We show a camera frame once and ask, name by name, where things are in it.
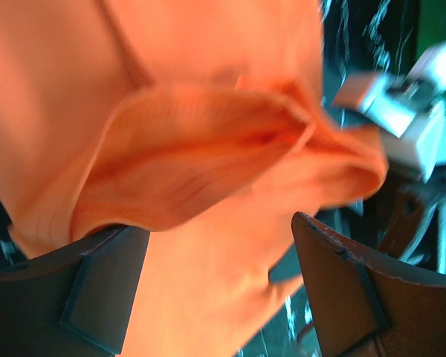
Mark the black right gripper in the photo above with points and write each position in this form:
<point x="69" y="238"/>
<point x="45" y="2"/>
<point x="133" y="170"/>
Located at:
<point x="411" y="217"/>

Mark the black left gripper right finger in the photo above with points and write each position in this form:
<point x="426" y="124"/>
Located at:
<point x="365" y="303"/>

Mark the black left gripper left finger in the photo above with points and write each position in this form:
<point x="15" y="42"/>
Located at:
<point x="74" y="301"/>

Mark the orange t shirt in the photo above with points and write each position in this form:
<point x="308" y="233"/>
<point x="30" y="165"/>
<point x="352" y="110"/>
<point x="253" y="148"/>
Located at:
<point x="199" y="121"/>

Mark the green plastic bin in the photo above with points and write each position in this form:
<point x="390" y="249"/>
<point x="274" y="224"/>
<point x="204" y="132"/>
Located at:
<point x="440" y="33"/>

